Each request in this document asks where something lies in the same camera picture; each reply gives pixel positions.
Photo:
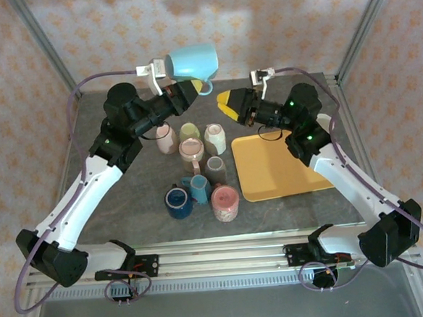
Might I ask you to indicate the light blue mug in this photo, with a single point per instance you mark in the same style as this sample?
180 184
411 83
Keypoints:
194 61

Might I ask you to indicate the white faceted mug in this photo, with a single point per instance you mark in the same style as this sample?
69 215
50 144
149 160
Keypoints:
215 140

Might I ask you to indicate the light green mug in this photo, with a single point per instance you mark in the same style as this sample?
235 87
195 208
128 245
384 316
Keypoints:
189 132

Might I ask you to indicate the pearly pink mug purple interior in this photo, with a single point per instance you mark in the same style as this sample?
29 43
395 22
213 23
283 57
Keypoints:
192 149

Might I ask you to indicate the pale pink mug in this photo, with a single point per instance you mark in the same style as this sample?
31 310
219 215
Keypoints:
167 141

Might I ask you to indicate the grey mug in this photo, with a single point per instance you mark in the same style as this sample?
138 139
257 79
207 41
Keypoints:
215 167

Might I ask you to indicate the blue floral mug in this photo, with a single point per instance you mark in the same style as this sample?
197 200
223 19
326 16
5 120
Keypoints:
199 188

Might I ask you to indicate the pink patterned mug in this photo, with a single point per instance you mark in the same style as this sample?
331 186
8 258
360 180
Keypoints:
225 203

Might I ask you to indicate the dark blue mug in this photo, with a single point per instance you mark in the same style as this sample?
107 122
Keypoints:
178 204

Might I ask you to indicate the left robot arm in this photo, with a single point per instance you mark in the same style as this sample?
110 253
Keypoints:
77 208

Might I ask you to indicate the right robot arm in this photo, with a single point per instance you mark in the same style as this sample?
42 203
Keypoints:
355 184

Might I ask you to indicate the yellow tray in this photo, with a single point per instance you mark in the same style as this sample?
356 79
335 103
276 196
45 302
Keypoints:
266 169

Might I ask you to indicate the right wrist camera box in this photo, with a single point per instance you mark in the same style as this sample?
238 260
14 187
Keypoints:
260 76

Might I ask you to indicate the aluminium table side rail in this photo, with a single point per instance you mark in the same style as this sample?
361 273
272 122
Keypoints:
351 127

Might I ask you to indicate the aluminium frame corner post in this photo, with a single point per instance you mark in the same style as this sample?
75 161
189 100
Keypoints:
44 43
367 20

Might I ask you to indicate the aluminium frame rail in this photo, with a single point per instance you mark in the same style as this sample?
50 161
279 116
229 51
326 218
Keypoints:
222 259

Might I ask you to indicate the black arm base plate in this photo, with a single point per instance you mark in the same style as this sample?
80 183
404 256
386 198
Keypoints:
294 254
148 261

